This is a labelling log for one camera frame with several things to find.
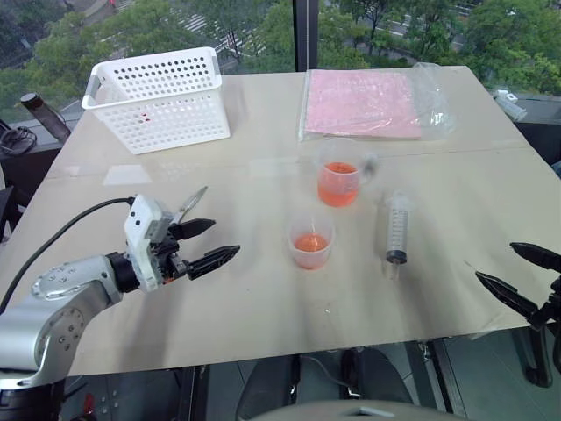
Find pink bubble wrap sheet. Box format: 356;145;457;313
302;69;423;141

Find black upright post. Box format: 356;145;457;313
520;326;554;389

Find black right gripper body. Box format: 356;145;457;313
529;275;561;333

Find small clear plastic spoon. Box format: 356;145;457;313
176;185;209;221

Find small clear plastic cup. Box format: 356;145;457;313
286;212;337;271

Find black table leg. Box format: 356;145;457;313
418;338;468;414
177;365;209;421

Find dark window frame post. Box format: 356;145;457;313
292;0;321;74

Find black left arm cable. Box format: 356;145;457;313
0;196;137;315

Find pink sheets in plastic bag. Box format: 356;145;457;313
297;62;457;144

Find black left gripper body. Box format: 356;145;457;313
151;223;192;287

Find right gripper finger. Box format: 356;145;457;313
475;270;543;325
509;241;561;275

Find white cable under table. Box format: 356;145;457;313
301;353;354;398

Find white small device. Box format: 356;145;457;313
492;88;529;123

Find dark water bottle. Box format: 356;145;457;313
19;92;73;143

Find beaker with orange liquid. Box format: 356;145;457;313
312;137;380;208

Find dark side desk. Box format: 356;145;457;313
0;104;85;245

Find white perforated plastic basket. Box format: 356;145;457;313
81;46;232;156

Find clear plastic syringe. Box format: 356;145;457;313
378;189;418;281

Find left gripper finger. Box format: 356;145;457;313
178;218;217;241
187;245;242;282

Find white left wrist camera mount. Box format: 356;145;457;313
123;194;171;294

